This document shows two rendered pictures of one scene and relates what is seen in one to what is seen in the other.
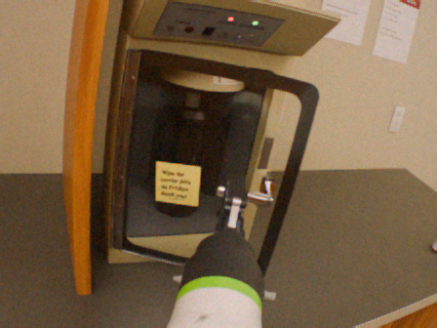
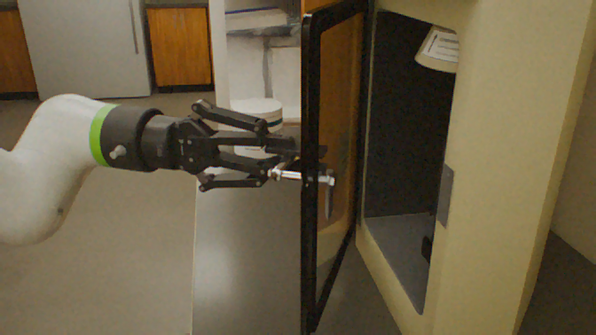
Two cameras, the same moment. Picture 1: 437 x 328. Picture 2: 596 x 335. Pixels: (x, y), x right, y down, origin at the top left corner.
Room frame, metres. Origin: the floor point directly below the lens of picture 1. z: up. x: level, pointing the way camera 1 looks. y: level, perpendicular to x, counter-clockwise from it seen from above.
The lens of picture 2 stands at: (0.74, -0.57, 1.44)
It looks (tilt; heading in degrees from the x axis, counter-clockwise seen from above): 24 degrees down; 107
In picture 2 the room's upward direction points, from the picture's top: straight up
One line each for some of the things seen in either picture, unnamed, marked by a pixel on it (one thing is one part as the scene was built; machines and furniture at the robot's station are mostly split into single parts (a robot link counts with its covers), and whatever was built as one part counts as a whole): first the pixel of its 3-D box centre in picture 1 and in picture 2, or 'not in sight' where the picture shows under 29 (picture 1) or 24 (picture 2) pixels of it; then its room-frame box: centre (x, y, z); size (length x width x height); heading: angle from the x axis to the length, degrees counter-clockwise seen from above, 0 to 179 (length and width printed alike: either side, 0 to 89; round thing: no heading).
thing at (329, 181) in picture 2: not in sight; (326, 194); (0.63, -0.09, 1.18); 0.02 x 0.02 x 0.06; 89
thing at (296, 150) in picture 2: (234, 185); (294, 149); (0.57, -0.03, 1.21); 0.07 x 0.03 x 0.01; 0
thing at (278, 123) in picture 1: (203, 178); (336, 153); (0.61, 0.02, 1.19); 0.30 x 0.01 x 0.40; 89
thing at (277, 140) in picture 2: not in sight; (274, 133); (0.54, -0.03, 1.23); 0.05 x 0.01 x 0.03; 0
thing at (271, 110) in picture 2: not in sight; (258, 131); (0.30, 0.52, 1.02); 0.13 x 0.13 x 0.15
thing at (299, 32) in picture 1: (238, 20); not in sight; (0.64, 0.02, 1.46); 0.32 x 0.12 x 0.10; 117
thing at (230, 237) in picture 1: (225, 251); (185, 144); (0.41, -0.03, 1.20); 0.09 x 0.07 x 0.08; 0
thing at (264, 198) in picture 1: (247, 190); (300, 165); (0.58, -0.05, 1.20); 0.10 x 0.05 x 0.03; 89
